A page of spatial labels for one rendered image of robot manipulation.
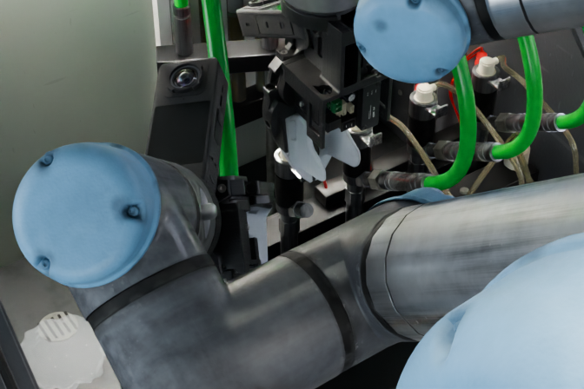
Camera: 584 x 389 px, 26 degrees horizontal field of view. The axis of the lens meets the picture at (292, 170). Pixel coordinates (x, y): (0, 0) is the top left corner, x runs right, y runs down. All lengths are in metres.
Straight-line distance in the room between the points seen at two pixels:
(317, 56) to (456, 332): 0.75
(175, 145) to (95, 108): 0.59
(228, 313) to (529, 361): 0.40
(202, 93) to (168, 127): 0.03
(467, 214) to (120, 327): 0.19
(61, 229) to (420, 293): 0.18
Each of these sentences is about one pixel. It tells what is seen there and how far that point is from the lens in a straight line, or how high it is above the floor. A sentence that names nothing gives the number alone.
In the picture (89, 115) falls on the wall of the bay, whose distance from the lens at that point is 1.42.
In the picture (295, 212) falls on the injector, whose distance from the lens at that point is 1.21.
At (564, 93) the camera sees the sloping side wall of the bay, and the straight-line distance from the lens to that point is 1.34.
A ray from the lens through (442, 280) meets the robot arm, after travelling 0.61.
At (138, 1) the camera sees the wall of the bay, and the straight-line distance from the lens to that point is 1.37.
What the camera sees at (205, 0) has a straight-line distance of 0.93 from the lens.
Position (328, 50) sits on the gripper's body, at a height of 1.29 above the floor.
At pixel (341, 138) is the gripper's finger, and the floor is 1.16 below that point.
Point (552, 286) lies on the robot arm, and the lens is 0.30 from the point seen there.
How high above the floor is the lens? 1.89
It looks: 42 degrees down
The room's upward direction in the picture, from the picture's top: straight up
